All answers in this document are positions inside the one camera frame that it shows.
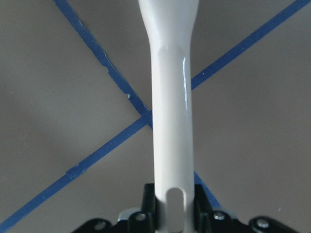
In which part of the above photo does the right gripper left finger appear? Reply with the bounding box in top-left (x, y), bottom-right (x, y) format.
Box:
top-left (74, 183), bottom-right (157, 233)

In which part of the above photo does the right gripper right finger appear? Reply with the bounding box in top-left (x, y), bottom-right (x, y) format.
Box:
top-left (194, 184), bottom-right (297, 233)

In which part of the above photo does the white hand brush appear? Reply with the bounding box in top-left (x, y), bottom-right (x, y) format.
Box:
top-left (139, 0), bottom-right (199, 233)

